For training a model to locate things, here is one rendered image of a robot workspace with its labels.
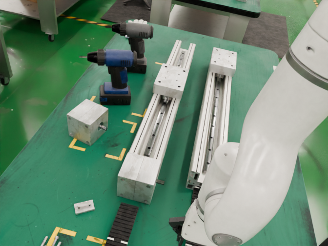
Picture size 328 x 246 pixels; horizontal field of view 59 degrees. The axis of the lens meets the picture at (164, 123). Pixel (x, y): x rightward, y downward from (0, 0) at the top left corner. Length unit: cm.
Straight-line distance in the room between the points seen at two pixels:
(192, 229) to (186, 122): 56
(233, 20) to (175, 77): 147
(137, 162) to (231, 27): 189
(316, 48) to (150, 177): 55
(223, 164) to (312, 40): 23
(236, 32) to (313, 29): 220
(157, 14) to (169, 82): 154
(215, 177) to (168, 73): 69
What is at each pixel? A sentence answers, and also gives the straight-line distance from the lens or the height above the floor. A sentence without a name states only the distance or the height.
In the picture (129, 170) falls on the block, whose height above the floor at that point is 87.
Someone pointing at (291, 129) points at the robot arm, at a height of 127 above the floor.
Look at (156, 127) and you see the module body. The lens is 98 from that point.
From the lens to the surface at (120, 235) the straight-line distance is 77.
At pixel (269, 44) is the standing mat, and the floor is 1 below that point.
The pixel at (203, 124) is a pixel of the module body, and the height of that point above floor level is 86.
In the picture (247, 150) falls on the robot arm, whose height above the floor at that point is 123.
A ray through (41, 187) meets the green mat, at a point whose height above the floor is 78.
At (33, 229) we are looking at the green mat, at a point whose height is 78.
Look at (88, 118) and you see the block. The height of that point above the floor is 87.
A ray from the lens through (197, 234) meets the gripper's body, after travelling 66.
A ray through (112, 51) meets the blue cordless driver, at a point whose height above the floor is 100.
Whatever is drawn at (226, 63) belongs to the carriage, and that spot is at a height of 90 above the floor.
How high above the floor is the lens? 150
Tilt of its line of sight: 42 degrees down
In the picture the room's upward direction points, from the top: 11 degrees clockwise
